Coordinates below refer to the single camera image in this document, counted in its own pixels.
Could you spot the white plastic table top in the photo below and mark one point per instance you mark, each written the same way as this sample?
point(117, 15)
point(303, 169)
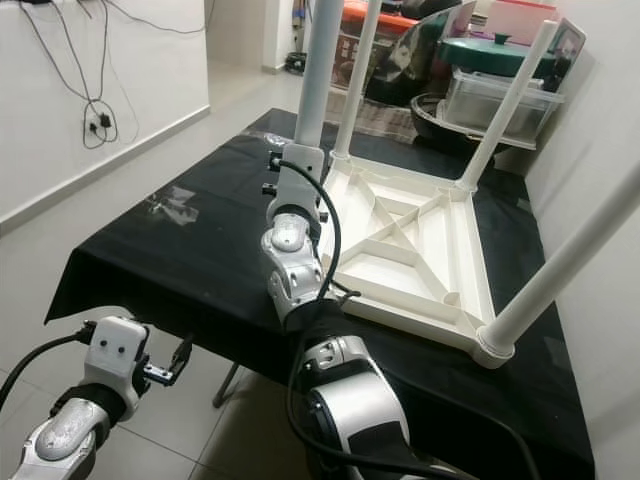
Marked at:
point(410, 240)

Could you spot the pink purple container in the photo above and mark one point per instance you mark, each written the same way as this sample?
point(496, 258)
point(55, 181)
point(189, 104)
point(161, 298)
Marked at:
point(520, 18)

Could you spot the flat clear tape patch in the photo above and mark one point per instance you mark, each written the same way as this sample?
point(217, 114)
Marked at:
point(172, 205)

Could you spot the clear bin with orange lid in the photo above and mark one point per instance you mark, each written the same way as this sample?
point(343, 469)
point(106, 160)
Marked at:
point(390, 15)

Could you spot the white plastic table leg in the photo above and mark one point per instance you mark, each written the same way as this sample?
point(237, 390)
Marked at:
point(560, 270)
point(510, 100)
point(360, 80)
point(320, 70)

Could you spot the clear plastic food container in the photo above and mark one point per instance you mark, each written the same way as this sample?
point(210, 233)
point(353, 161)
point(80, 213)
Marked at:
point(490, 105)

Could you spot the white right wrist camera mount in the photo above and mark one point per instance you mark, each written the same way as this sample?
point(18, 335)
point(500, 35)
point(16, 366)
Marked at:
point(295, 185)

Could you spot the green round pot lid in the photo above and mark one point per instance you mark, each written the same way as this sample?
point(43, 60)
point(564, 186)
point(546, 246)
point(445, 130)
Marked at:
point(495, 55)

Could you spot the patterned cloth covered bench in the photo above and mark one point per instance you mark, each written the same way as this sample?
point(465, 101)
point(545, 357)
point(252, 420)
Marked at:
point(380, 120)

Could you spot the crumpled clear tape piece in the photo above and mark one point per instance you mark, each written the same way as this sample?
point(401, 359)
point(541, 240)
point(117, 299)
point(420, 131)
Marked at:
point(265, 137)

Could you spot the black tablecloth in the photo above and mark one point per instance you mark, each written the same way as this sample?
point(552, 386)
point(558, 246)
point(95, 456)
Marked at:
point(160, 270)

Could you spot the shiny black plastic bag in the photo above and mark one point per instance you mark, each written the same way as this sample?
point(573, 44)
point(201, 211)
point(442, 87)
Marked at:
point(420, 55)

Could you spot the grey metal folding table leg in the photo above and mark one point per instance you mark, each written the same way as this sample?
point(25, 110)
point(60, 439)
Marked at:
point(228, 385)

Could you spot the black wall power plug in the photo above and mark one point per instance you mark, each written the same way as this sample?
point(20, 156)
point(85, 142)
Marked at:
point(103, 122)

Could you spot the dark green tray with label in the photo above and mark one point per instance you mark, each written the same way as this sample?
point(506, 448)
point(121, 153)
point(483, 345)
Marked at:
point(570, 45)

